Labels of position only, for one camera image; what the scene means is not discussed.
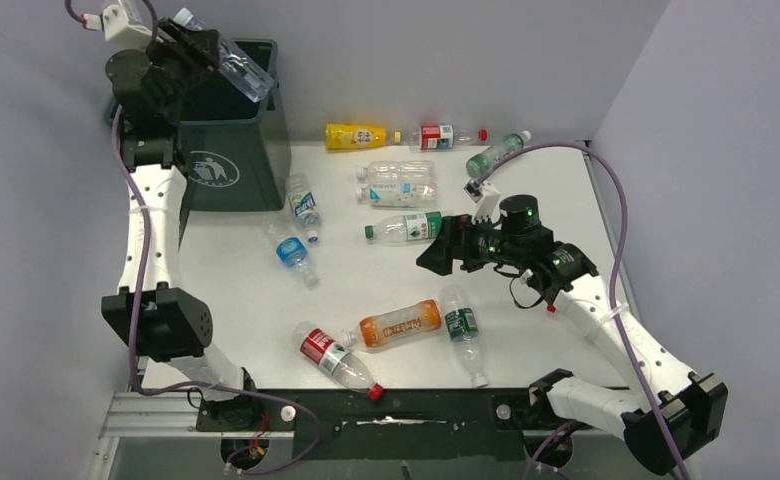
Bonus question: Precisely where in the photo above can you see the red label bottle red cap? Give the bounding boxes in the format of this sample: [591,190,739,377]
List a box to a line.
[406,124,489,151]

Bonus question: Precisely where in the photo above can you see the yellow juice bottle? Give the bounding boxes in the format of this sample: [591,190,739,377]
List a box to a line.
[325,123,402,151]

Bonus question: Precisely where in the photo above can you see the aluminium frame rail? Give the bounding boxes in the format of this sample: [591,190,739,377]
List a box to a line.
[85,392,205,479]

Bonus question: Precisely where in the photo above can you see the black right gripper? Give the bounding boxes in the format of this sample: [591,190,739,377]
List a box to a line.
[417,210,523,277]

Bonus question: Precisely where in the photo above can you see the green tinted bottle white cap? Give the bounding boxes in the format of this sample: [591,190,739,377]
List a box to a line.
[465,130,532,179]

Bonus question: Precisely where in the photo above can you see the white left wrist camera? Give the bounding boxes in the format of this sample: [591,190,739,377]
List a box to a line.
[81,0,152,50]

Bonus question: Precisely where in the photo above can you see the red label bottle front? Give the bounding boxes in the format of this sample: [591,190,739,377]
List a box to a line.
[292,321,384,402]

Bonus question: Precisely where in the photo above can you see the clear crushed bottle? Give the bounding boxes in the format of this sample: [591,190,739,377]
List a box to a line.
[169,8,275,103]

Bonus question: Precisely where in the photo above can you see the orange tea bottle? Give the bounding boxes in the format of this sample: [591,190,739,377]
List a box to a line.
[338,299,442,351]

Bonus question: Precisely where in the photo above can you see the blue green label water bottle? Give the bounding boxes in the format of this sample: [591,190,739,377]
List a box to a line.
[285,173,322,245]

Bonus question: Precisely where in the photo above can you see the blue label crushed bottle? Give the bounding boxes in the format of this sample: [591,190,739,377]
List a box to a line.
[263,214,319,289]

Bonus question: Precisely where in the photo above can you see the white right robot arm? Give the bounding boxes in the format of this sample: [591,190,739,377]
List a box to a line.
[416,195,729,476]

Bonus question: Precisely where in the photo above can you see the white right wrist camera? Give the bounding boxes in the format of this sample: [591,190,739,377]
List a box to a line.
[464,180,501,224]

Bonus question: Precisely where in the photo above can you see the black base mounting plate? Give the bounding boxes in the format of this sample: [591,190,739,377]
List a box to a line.
[195,387,565,461]

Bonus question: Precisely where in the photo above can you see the green label bottle green cap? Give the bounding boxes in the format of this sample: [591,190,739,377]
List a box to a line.
[363,210,454,246]

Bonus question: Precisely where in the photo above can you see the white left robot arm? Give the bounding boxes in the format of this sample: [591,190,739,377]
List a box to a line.
[100,18,251,403]

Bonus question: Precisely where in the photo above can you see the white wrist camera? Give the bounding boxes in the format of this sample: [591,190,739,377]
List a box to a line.
[464,180,501,224]
[81,0,152,50]

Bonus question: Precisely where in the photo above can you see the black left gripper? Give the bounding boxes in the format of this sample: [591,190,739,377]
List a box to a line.
[128,19,220,122]

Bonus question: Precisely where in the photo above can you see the dark green label bottle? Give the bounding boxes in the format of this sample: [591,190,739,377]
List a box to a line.
[438,285,490,388]

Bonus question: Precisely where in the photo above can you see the clear unlabelled bottle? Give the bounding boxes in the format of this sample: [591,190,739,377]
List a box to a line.
[355,160,435,183]

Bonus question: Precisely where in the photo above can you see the white blue label tea bottle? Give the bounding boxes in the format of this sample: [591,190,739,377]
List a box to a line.
[355,182,437,209]

